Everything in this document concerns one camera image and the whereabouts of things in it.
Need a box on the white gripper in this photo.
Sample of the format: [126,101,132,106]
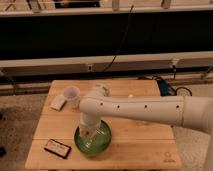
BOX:
[79,123,100,137]

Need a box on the black card box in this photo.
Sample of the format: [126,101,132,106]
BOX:
[44,139,71,159]

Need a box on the green ceramic bowl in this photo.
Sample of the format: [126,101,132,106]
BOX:
[74,121,112,157]

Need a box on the small beige box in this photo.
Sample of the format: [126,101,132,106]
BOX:
[50,95,66,111]

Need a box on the wooden table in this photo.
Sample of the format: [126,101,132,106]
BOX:
[25,80,181,171]

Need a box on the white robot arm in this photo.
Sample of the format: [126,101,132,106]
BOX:
[79,84,213,171]

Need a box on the translucent plastic cup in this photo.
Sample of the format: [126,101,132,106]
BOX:
[63,86,80,109]

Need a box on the blue device on floor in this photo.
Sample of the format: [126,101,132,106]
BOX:
[156,78,175,96]

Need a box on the black hanging cable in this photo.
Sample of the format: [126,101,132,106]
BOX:
[101,3,135,73]

